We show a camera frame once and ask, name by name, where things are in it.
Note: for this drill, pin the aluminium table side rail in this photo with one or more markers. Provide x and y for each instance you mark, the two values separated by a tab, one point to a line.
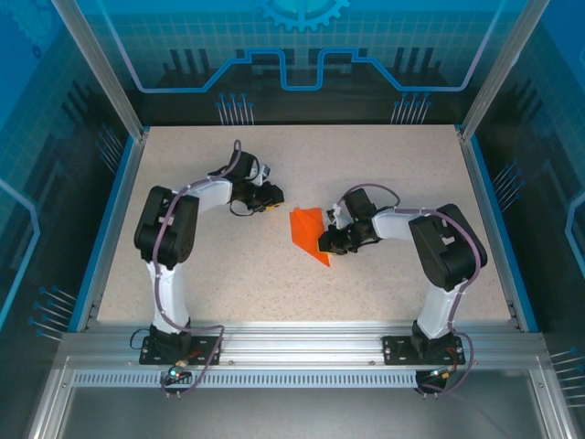
116	228
493	228

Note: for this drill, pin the aluminium frame post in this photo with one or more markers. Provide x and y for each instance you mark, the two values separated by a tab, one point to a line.
501	68
103	68

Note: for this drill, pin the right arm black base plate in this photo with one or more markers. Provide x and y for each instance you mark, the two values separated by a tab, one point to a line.
395	350

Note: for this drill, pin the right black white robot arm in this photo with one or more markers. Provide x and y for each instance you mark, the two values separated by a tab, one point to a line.
434	311

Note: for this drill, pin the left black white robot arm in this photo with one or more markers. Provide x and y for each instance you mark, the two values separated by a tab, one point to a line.
173	302

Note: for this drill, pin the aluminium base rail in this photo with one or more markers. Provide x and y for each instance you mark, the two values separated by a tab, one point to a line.
301	343

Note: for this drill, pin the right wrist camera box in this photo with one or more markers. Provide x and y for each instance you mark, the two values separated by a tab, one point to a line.
337	215

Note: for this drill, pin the orange paper sheet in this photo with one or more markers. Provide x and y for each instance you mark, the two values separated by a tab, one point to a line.
304	226

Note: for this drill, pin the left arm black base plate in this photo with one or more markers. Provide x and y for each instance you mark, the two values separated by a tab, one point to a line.
205	356

